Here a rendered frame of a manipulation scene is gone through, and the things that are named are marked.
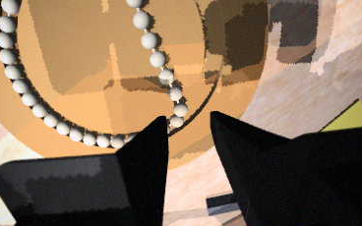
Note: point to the tan round board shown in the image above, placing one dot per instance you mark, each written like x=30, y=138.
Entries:
x=85, y=60

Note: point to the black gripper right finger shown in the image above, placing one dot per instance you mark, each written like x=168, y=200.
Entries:
x=271, y=175

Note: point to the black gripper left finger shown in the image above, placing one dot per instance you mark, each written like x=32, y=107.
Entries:
x=130, y=181

